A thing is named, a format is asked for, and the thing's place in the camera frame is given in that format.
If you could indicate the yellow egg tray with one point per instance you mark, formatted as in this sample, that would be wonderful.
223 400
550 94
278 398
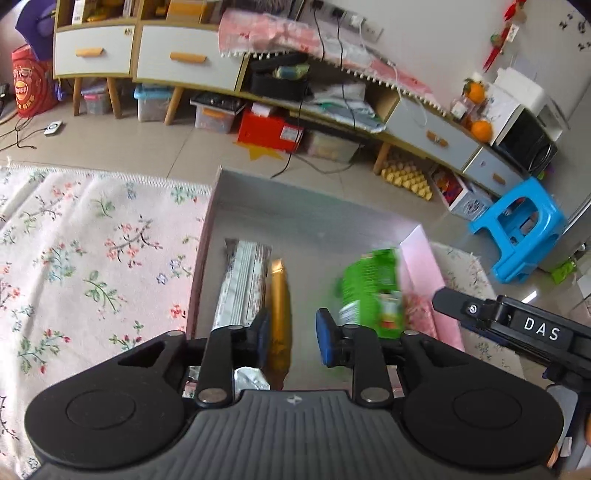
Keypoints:
408 177

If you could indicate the white box of colourful toys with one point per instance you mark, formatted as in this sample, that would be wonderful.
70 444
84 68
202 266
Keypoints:
466 201

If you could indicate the orange fruit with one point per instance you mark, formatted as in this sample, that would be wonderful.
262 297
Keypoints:
482 130
475 92

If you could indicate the stack of papers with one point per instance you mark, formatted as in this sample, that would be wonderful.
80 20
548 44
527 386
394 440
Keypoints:
341 104

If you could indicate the clear plastic storage bin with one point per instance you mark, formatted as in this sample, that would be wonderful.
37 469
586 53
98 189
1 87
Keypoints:
97 99

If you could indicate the long wooden TV stand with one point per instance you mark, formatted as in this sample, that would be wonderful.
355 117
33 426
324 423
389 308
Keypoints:
351 120

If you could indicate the black fabric bag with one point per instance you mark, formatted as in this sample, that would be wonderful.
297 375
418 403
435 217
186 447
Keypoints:
277 87

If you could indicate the blue lidded storage bin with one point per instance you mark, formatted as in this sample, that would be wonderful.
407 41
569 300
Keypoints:
152 104

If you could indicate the floral tablecloth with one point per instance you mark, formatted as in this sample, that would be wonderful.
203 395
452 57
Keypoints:
92 254

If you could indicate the clear bin with orange latch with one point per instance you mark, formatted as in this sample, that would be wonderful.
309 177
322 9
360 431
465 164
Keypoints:
212 117

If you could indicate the gold snack packet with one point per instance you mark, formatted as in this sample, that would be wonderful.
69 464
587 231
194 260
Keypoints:
279 314

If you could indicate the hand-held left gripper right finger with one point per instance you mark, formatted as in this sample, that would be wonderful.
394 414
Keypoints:
325 339

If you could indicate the yellow star floor sticker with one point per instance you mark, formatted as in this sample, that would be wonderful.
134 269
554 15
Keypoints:
261 152

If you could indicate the green snack packet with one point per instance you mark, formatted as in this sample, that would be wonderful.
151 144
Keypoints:
369 286

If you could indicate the red printed bag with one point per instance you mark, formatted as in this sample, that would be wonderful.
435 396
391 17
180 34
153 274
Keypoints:
30 83

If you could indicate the white foam box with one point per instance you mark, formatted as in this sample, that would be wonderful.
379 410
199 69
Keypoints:
519 85

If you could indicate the red cardboard box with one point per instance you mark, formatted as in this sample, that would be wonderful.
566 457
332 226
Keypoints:
263 129

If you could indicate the blue plastic stool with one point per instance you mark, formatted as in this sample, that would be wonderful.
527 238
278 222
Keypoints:
531 194

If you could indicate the wooden cabinet with white drawers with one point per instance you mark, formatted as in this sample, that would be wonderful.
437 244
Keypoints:
134 78

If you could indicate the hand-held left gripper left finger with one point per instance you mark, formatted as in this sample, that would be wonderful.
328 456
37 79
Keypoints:
263 339

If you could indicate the red hanging decoration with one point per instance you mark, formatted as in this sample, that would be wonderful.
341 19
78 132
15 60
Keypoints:
498 39

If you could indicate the black microwave oven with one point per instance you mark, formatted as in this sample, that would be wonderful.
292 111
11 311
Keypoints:
521 138

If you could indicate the pink fringed cloth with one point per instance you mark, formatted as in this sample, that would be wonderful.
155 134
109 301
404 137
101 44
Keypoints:
277 32

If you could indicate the small white device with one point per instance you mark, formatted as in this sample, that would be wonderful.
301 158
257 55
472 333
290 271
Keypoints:
53 128

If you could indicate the purple bag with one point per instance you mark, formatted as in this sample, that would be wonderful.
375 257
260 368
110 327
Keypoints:
34 23

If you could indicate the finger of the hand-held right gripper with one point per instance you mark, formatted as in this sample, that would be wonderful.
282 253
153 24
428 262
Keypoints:
461 307

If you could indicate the pink cardboard box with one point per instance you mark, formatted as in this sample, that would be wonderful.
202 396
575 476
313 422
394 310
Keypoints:
300 217

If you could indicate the silver snack packet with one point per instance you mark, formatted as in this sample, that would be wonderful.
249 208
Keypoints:
242 286

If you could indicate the white wall socket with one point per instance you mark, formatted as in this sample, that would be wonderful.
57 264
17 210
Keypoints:
369 28

